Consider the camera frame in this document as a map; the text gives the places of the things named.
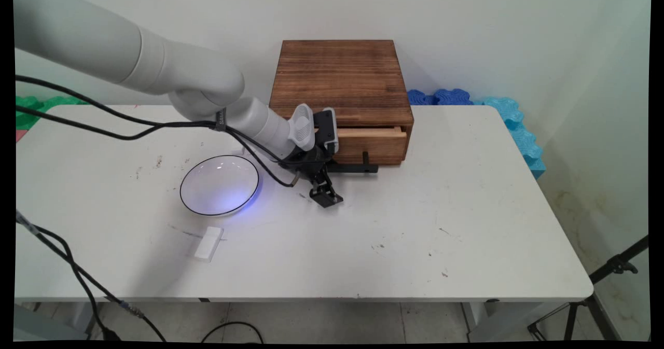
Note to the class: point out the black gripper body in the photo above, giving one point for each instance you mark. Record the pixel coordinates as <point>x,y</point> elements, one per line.
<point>310,162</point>

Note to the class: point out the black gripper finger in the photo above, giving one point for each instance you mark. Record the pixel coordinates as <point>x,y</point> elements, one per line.
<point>332,189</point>
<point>320,194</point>

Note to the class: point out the light wooden drawer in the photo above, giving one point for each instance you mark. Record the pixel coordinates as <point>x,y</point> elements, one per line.
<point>371,144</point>

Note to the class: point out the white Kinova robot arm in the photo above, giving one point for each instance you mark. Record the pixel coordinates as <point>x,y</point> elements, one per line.
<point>155,69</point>

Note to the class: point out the dark wooden drawer cabinet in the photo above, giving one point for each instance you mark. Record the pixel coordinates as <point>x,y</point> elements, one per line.
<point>342,77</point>

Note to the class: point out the white bowl with black rim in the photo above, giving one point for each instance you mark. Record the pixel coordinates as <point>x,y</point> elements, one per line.
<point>219,185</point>

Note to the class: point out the white rectangular block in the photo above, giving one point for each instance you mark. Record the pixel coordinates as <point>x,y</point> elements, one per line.
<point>209,243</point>

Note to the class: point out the dark blue foam mat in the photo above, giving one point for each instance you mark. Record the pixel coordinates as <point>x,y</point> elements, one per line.
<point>441,98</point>

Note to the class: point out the light blue foam mat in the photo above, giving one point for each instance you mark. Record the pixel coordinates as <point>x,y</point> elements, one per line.
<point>521,136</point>

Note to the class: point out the white table leg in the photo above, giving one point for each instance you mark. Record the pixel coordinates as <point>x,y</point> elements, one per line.
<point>83,318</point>
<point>485,320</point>

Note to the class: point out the black tripod stand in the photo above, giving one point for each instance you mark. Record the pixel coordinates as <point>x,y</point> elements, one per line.
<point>596,292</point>

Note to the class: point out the green foam mat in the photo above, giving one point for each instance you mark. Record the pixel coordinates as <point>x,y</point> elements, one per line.
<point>31,109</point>

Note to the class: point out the red foam mat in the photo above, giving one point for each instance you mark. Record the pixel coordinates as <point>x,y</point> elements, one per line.
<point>21,134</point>

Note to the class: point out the black and white wrist camera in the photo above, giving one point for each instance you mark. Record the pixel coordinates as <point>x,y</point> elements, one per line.
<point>327,128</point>

